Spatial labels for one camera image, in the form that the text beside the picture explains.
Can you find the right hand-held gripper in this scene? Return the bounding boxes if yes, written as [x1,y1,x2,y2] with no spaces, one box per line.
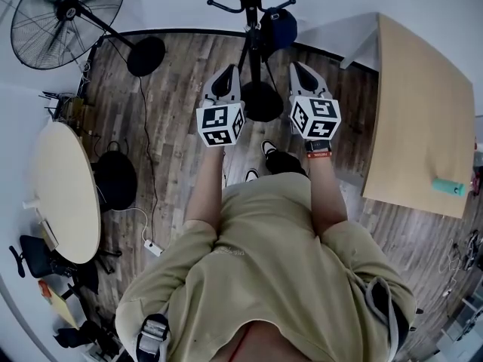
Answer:
[288,61,343,142]

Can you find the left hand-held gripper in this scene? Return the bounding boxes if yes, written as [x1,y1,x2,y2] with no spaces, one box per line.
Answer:
[195,63,247,151]

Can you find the black coat rack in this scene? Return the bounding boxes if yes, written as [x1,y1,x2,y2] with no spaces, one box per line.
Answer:
[206,0,297,123]

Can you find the person's left forearm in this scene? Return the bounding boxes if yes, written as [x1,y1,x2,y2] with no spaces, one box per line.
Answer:
[186,147,227,237]

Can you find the person's right forearm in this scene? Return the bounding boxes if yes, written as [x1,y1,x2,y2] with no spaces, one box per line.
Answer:
[305,138,348,237]

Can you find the dark blue cap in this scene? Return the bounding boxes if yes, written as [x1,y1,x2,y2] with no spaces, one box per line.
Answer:
[274,9,299,51]

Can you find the black wristwatch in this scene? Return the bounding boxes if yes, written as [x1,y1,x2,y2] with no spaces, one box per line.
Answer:
[304,140,332,153]

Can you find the black standing fan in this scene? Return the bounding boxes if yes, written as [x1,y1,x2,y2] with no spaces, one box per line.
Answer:
[10,0,167,78]

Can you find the person's right leg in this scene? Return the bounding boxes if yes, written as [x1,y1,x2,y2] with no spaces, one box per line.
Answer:
[265,151,309,179]

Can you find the light wooden rectangular table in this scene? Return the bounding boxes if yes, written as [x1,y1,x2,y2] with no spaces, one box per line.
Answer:
[339,12,475,219]

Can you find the black round bag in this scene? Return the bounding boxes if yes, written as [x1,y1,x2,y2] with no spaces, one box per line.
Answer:
[92,140,137,211]

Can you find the brown cardboard box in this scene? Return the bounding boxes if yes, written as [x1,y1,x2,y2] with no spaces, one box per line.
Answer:
[56,96,91,131]

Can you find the teal cylindrical bottle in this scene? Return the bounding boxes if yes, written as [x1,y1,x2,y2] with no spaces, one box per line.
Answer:
[432,177,468,196]

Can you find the white power strip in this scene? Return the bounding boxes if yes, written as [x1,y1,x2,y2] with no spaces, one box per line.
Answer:
[143,239,164,256]

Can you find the person's beige shirt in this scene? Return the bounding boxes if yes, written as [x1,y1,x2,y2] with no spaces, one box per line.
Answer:
[115,172,418,362]

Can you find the round wooden table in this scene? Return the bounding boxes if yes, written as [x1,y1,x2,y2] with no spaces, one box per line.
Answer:
[32,121,102,265]

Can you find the tan notebook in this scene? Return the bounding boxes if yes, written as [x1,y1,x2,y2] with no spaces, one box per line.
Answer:
[37,219,60,249]

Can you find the black metal furniture legs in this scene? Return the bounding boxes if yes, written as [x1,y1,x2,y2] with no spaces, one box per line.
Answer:
[52,249,124,296]

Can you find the black office chair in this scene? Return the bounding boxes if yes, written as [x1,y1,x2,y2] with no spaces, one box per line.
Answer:
[9,235,54,278]

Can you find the yellow table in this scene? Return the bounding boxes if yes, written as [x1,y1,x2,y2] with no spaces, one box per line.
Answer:
[37,279,80,330]

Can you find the white shelf unit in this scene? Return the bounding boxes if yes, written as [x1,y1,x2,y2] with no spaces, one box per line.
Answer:
[81,343,129,362]

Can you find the long black fan cable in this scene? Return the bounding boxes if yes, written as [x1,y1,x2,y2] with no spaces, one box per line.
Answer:
[137,75,159,241]

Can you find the white cable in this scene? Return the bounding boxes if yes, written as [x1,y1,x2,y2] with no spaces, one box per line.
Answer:
[120,206,150,243]

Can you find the tangle of cables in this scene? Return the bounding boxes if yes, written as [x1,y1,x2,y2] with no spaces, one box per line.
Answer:
[439,230,483,297]

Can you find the grey black shoulder strap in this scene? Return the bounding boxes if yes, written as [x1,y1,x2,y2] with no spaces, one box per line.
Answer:
[361,275,412,350]

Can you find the red neck cord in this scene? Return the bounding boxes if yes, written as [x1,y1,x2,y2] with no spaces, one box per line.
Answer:
[226,324,252,362]

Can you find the grey buckled shoulder strap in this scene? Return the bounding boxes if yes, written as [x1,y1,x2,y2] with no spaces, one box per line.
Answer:
[134,313,171,362]

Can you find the white furniture frame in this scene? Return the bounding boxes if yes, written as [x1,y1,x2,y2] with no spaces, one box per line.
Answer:
[439,296,483,362]

